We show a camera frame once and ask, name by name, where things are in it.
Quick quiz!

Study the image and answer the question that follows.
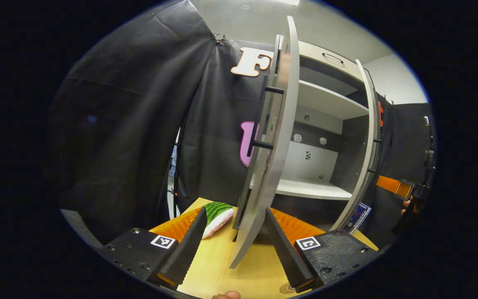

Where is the black drawer handle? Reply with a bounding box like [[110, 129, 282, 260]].
[[321, 52, 346, 65]]

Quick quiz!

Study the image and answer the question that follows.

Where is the watermelon slice plush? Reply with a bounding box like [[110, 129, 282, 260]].
[[201, 201, 235, 240]]

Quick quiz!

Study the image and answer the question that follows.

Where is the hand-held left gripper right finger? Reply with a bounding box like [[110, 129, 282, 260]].
[[264, 208, 380, 294]]

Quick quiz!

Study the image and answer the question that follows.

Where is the grey woven strap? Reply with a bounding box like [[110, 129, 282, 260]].
[[59, 208, 104, 249]]

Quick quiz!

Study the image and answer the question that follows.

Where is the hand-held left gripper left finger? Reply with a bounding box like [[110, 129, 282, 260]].
[[97, 206, 208, 291]]

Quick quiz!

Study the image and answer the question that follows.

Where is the white cabinet drawer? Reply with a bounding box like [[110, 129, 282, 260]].
[[297, 40, 366, 82]]

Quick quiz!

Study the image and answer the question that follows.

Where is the round wooden coaster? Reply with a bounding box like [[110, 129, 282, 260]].
[[279, 282, 302, 295]]

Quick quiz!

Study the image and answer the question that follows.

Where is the white and grey cabinet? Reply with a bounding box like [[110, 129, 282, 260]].
[[249, 39, 373, 229]]

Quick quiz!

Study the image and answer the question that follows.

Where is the black backdrop cloth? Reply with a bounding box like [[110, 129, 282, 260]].
[[46, 0, 437, 246]]

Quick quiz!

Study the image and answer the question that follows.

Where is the white cabinet door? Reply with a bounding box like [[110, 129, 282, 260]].
[[229, 16, 301, 270], [331, 59, 383, 231]]

